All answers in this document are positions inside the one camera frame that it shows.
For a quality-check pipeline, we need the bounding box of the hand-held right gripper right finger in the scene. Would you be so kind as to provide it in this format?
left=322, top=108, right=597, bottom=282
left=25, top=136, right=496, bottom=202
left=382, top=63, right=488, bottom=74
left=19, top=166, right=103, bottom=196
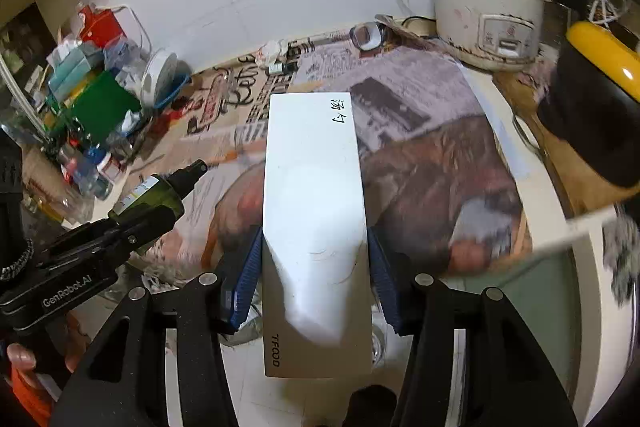
left=367, top=227, right=581, bottom=427

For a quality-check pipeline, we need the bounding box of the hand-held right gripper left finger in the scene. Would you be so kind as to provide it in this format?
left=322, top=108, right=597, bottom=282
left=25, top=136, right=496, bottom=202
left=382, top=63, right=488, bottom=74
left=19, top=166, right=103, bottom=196
left=50, top=227, right=263, bottom=427

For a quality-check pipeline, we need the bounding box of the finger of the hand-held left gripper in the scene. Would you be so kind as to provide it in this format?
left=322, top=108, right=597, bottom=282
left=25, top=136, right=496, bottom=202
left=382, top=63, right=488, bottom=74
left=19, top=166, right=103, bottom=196
left=85, top=206, right=177, bottom=269
left=35, top=219, right=121, bottom=258

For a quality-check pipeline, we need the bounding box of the green spray bottle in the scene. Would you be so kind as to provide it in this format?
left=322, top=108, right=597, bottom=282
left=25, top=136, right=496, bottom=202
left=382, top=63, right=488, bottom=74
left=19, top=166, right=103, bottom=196
left=107, top=159, right=208, bottom=229

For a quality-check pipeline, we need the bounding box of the long white cardboard box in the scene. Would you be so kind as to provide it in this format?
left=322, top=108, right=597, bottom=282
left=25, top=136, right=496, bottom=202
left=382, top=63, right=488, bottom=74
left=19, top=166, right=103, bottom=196
left=262, top=92, right=375, bottom=379

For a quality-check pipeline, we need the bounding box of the person's left forearm orange sleeve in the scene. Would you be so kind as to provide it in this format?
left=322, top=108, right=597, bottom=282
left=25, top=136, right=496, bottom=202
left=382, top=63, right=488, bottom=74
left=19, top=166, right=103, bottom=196
left=7, top=367, right=55, bottom=427

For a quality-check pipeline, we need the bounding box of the person's left hand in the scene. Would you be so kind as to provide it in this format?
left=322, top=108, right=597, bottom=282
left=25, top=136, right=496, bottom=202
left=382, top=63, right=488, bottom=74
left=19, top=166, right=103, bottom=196
left=6, top=343, right=38, bottom=373

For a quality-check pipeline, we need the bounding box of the clear plastic bottle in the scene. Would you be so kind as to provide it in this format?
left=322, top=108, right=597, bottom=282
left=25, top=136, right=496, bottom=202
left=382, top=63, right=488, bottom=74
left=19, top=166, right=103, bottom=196
left=65, top=142, right=122, bottom=201

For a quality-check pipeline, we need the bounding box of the printed counter cloth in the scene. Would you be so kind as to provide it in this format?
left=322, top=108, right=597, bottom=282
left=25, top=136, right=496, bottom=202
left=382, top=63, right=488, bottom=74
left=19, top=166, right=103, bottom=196
left=135, top=39, right=531, bottom=280

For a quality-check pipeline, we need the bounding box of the dark shoe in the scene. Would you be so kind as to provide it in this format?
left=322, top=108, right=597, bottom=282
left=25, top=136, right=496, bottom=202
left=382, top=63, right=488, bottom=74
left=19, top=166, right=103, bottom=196
left=344, top=384, right=401, bottom=427

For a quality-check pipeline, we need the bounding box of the green box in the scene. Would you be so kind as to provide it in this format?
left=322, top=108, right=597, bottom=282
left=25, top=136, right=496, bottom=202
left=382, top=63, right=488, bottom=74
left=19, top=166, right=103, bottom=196
left=45, top=69, right=143, bottom=144

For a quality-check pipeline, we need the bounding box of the blue bowl with white plate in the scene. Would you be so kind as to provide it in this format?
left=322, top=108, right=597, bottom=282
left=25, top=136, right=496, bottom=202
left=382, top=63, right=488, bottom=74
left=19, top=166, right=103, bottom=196
left=137, top=49, right=194, bottom=110

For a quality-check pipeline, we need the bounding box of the teal tissue box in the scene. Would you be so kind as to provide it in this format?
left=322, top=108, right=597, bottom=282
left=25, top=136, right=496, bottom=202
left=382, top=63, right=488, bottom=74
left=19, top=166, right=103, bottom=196
left=47, top=42, right=107, bottom=100

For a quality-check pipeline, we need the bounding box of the red box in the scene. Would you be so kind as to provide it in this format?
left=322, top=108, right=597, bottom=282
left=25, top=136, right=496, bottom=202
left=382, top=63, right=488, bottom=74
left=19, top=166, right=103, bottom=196
left=77, top=4, right=126, bottom=51

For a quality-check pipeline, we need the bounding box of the wooden cutting board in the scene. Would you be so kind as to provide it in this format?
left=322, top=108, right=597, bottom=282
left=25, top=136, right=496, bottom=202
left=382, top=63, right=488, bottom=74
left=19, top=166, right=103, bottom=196
left=492, top=67, right=618, bottom=210

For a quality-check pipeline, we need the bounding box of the crumpled white paper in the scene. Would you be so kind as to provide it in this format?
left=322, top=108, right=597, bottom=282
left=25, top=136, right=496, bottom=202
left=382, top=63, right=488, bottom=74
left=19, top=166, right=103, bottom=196
left=255, top=39, right=292, bottom=64

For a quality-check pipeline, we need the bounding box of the grey rag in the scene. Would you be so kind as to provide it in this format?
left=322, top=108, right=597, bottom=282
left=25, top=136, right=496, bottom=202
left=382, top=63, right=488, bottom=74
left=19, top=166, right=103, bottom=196
left=602, top=212, right=640, bottom=303

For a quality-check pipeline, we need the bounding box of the black clay pot yellow lid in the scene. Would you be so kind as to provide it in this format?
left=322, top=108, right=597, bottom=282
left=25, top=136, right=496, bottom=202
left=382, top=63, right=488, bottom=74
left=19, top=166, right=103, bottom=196
left=537, top=21, right=640, bottom=188

